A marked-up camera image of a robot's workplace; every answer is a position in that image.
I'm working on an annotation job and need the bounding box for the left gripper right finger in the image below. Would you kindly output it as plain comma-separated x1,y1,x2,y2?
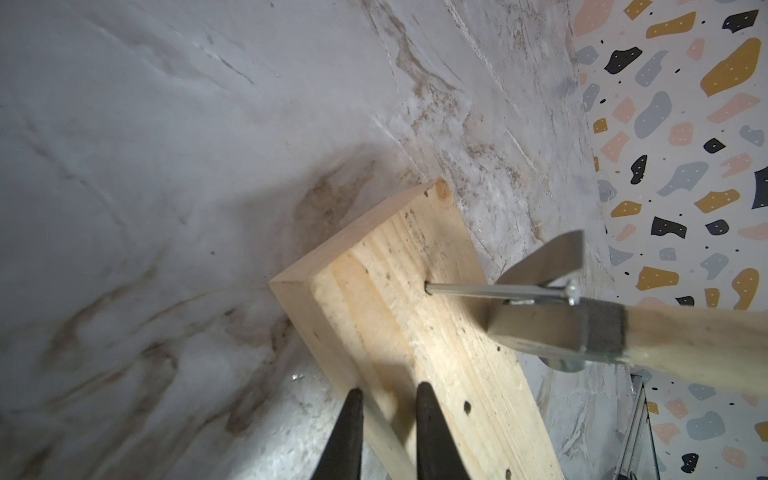
416,382,470,480

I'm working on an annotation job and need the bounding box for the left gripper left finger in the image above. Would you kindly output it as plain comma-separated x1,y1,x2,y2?
311,388,364,480

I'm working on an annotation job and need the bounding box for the wooden handle claw hammer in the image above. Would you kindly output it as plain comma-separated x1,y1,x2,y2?
484,230,768,397

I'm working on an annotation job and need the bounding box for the wooden block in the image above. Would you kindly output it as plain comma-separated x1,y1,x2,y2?
270,179,563,479

